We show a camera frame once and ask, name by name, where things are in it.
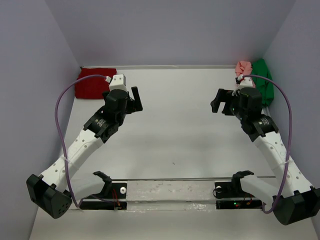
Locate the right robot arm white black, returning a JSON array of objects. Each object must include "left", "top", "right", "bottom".
[{"left": 210, "top": 87, "right": 320, "bottom": 225}]

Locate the green t shirt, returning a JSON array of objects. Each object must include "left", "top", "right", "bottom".
[{"left": 251, "top": 58, "right": 274, "bottom": 107}]

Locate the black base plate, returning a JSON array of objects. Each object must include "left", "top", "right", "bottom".
[
  {"left": 79, "top": 171, "right": 128, "bottom": 211},
  {"left": 212, "top": 170, "right": 262, "bottom": 210}
]

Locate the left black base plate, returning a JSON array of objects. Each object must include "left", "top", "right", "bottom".
[{"left": 79, "top": 171, "right": 128, "bottom": 211}]

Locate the aluminium rail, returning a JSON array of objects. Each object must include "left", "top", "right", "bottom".
[{"left": 109, "top": 176, "right": 276, "bottom": 182}]

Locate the folded red t shirt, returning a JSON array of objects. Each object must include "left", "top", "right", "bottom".
[{"left": 74, "top": 67, "right": 117, "bottom": 100}]

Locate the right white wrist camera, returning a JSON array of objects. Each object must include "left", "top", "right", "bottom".
[{"left": 235, "top": 75, "right": 256, "bottom": 91}]

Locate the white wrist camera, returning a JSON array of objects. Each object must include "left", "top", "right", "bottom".
[
  {"left": 109, "top": 74, "right": 128, "bottom": 92},
  {"left": 235, "top": 75, "right": 256, "bottom": 91}
]

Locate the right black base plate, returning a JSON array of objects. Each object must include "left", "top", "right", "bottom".
[{"left": 212, "top": 170, "right": 262, "bottom": 210}]

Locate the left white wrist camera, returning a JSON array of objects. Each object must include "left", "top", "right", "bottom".
[{"left": 109, "top": 74, "right": 128, "bottom": 92}]

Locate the pink t shirt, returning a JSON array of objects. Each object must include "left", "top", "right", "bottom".
[{"left": 235, "top": 61, "right": 253, "bottom": 77}]

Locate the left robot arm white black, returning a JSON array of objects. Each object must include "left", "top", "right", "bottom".
[{"left": 26, "top": 86, "right": 143, "bottom": 219}]

